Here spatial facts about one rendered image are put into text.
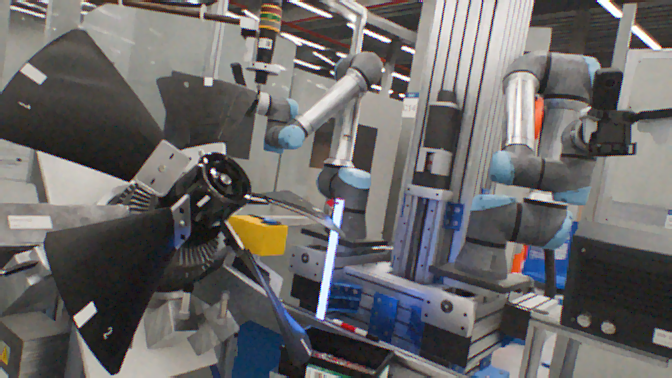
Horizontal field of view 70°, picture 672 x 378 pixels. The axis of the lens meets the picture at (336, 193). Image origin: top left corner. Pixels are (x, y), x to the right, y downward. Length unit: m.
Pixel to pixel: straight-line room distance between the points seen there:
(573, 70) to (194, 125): 0.98
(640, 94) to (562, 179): 1.40
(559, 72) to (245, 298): 1.00
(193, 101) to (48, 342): 0.58
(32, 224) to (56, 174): 0.24
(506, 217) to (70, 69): 1.09
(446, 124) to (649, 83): 1.18
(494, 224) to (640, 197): 1.18
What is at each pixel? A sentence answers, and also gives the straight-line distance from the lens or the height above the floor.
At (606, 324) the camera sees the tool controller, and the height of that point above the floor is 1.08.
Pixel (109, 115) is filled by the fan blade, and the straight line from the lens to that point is 0.90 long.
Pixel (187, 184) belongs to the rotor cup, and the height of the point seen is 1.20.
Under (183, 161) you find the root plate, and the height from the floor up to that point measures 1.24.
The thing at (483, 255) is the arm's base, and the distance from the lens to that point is 1.41.
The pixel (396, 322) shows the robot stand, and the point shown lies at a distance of 1.55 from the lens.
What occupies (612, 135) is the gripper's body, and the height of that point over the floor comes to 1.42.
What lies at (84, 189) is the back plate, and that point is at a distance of 1.11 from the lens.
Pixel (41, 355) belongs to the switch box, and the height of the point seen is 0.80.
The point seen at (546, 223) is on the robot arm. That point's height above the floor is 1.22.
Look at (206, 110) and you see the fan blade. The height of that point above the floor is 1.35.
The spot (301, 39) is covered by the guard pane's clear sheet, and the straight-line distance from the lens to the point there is 2.19.
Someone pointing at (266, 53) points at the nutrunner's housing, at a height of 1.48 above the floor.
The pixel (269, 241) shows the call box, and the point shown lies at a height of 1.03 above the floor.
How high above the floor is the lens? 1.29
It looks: 4 degrees down
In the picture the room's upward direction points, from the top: 10 degrees clockwise
